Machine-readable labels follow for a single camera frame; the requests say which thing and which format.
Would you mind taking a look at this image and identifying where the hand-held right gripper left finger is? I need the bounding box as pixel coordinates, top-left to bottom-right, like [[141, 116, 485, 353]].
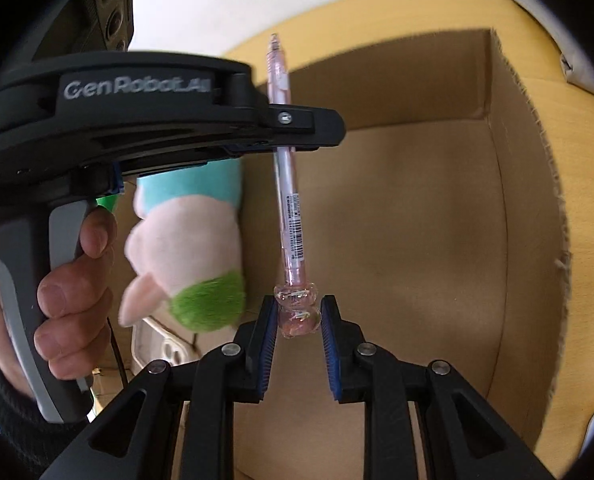
[[39, 295, 280, 480]]

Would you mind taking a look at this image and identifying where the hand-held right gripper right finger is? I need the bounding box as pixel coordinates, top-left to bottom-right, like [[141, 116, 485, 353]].
[[319, 295, 558, 480]]

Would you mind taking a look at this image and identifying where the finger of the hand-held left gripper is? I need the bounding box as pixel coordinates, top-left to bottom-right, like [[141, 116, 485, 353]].
[[264, 103, 348, 153], [122, 142, 322, 177]]

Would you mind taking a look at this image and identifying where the pink pig plush toy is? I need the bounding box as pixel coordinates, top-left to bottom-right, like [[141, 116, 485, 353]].
[[96, 157, 248, 333]]

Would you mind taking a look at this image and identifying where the pink pen with bear top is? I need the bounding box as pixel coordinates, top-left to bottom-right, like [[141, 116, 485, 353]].
[[267, 32, 322, 340]]

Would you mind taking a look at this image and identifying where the cardboard box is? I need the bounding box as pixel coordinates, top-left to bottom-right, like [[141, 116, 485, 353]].
[[92, 27, 572, 480]]

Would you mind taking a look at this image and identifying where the person's left forearm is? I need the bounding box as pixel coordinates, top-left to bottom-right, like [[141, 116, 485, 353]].
[[0, 357, 95, 466]]

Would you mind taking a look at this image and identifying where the person's left hand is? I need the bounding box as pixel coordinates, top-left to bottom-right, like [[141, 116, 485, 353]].
[[0, 205, 118, 398]]

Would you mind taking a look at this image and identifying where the white phone case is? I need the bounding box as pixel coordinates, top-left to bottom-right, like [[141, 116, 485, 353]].
[[132, 317, 200, 378]]

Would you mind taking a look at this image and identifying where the black cable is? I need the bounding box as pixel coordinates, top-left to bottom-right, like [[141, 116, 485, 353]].
[[108, 317, 128, 388]]

